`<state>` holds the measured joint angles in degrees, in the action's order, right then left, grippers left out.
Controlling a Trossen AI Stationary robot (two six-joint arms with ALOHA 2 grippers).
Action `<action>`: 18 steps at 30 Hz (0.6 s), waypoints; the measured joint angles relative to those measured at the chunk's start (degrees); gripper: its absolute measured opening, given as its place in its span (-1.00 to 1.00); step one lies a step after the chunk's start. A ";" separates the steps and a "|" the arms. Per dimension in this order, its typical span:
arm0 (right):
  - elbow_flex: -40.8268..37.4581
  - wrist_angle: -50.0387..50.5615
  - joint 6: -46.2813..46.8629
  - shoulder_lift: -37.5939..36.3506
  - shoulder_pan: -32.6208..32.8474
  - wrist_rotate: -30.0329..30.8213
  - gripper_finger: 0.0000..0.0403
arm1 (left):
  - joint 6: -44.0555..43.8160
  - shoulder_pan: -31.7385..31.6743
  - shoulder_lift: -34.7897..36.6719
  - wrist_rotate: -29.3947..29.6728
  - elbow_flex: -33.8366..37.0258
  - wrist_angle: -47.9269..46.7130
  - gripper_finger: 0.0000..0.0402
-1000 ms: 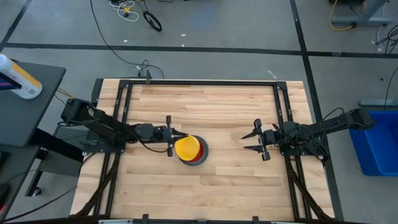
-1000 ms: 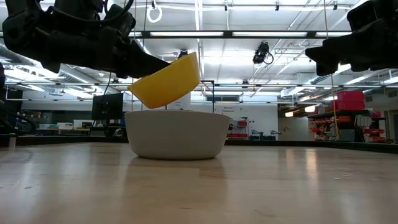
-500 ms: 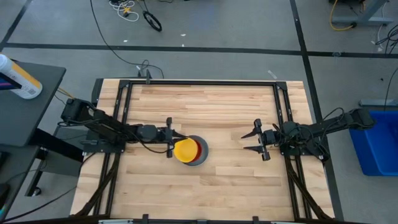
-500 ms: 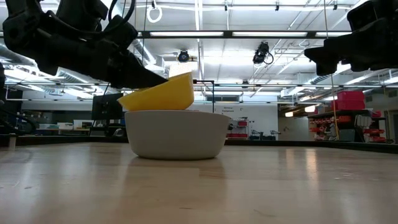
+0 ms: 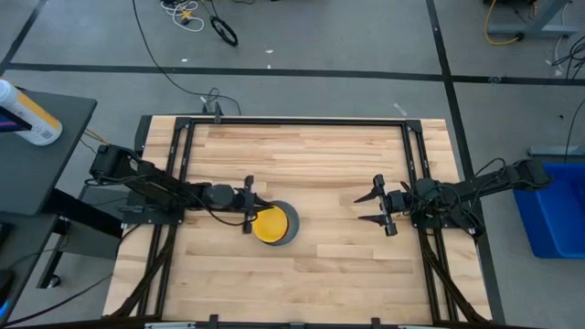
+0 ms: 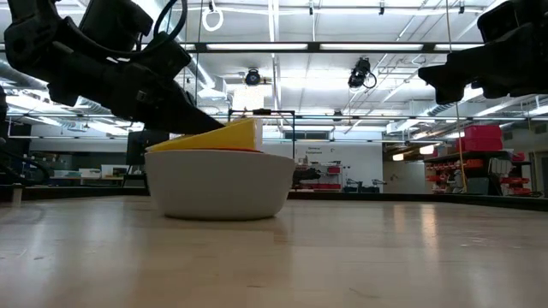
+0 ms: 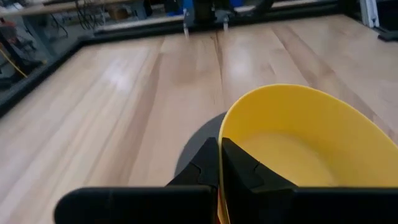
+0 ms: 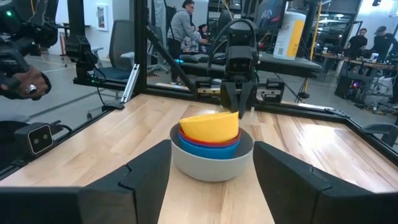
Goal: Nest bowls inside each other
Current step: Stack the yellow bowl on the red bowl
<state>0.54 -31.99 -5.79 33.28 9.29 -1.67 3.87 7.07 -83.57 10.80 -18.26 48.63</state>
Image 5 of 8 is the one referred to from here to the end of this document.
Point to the large grey bowl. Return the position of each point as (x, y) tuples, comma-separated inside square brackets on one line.
[(294, 221)]

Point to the blue plastic tub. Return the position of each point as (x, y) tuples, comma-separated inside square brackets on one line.
[(555, 210)]

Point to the dark grey side table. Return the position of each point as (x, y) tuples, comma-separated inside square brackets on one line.
[(41, 160)]

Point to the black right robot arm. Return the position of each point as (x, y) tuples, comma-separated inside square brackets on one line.
[(484, 185)]

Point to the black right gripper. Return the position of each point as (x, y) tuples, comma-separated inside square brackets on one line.
[(395, 201)]

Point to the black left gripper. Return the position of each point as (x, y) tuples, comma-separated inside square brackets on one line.
[(249, 201)]

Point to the yellow plastic bowl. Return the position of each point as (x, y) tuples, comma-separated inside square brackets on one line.
[(272, 226)]

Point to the black aluminium table frame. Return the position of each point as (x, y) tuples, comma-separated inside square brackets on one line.
[(297, 122)]

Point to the grey metal desk base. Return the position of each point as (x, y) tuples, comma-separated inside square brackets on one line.
[(532, 29)]

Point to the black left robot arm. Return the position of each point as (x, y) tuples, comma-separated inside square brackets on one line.
[(151, 183)]

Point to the white wipes canister yellow label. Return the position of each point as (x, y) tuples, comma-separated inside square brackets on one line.
[(32, 116)]

